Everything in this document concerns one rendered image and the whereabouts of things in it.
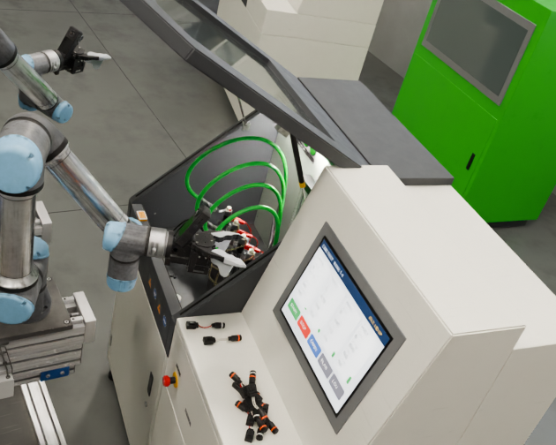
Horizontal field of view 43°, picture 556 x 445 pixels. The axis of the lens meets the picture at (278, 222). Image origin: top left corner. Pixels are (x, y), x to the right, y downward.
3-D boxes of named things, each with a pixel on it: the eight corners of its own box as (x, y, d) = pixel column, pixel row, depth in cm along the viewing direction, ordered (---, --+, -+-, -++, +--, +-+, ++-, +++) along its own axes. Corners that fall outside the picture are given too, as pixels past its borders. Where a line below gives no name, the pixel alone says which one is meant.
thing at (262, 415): (220, 380, 206) (223, 367, 203) (253, 375, 211) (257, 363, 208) (245, 444, 190) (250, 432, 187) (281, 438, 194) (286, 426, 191)
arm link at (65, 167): (2, 109, 174) (122, 245, 200) (-11, 131, 165) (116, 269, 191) (39, 87, 171) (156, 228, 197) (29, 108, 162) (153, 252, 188)
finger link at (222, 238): (233, 246, 191) (206, 252, 185) (236, 227, 188) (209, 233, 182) (240, 252, 189) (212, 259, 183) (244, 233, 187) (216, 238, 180)
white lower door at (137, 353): (107, 354, 320) (123, 234, 282) (112, 353, 321) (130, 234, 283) (138, 477, 273) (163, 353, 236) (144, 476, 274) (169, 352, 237)
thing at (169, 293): (126, 236, 281) (131, 203, 272) (137, 236, 283) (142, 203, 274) (164, 350, 236) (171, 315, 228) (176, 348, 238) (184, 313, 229)
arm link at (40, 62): (9, 76, 239) (9, 53, 234) (35, 70, 247) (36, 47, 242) (24, 86, 236) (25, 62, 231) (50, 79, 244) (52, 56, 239)
